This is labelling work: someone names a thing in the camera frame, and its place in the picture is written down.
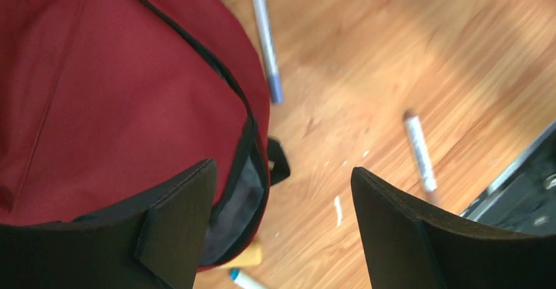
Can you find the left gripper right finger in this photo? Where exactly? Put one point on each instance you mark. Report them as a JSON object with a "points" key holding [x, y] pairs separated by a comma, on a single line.
{"points": [[409, 243]]}

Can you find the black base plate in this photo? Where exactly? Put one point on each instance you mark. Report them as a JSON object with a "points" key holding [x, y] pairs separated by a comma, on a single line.
{"points": [[522, 197]]}

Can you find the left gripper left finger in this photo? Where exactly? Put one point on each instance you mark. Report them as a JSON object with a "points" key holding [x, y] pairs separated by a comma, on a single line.
{"points": [[153, 239]]}

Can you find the blue capped marker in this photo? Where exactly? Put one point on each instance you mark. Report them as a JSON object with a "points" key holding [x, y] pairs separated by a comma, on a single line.
{"points": [[244, 281]]}

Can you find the red backpack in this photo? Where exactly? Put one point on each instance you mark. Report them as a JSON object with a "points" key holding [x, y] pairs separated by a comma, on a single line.
{"points": [[103, 99]]}

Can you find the brown capped marker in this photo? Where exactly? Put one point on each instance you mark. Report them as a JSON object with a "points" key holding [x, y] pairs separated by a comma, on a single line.
{"points": [[420, 152]]}

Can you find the purple capped marker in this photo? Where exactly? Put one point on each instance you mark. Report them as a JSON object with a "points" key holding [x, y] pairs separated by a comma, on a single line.
{"points": [[268, 51]]}

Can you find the orange highlighter marker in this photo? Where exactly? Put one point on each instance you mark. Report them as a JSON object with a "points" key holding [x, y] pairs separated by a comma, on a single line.
{"points": [[250, 256]]}

